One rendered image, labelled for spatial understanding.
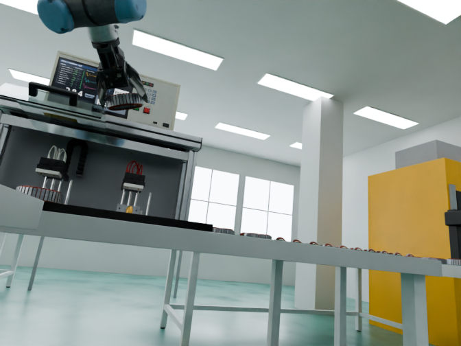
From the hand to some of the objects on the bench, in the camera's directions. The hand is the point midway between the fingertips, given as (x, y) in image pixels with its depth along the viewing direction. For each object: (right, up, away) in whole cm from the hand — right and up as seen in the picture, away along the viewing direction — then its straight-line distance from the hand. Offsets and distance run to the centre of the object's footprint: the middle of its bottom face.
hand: (125, 103), depth 96 cm
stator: (-20, -30, -12) cm, 38 cm away
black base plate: (-10, -36, -7) cm, 38 cm away
